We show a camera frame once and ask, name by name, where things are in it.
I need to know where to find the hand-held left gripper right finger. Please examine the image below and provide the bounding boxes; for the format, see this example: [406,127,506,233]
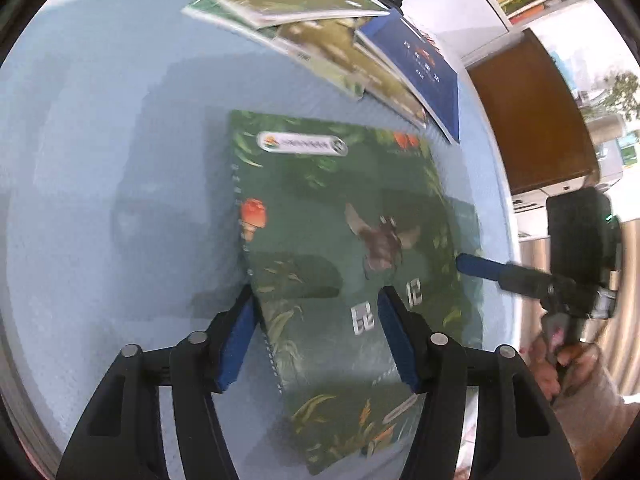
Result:
[377,285,583,480]

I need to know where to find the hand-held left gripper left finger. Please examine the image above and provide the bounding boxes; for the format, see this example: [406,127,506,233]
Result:
[55,282,261,480]

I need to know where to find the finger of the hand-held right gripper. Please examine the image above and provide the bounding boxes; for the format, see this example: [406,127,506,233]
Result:
[456,252,556,306]

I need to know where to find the dark green beetle book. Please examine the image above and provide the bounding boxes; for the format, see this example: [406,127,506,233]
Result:
[229,110,486,476]

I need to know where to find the pale picture book brown animal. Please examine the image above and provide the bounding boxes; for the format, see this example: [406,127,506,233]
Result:
[352,42,430,130]

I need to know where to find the navy blue book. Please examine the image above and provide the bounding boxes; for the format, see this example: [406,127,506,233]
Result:
[356,10,461,145]

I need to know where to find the pale picture book white flowers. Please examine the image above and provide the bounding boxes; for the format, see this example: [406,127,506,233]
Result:
[272,17,368,101]

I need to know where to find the person's right forearm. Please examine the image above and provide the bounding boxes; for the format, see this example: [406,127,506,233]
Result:
[550,355,640,480]

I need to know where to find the person's right hand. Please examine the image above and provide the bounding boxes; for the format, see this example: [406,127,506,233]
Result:
[520,332,601,401]

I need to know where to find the brown wooden cabinet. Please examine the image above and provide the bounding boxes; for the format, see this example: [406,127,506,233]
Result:
[465,27,601,196]

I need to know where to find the potted green plant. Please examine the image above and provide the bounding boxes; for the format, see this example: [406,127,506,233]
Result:
[595,67,640,121]

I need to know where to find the light blue textured mat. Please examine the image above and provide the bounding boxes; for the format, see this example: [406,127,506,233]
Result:
[5,0,516,480]

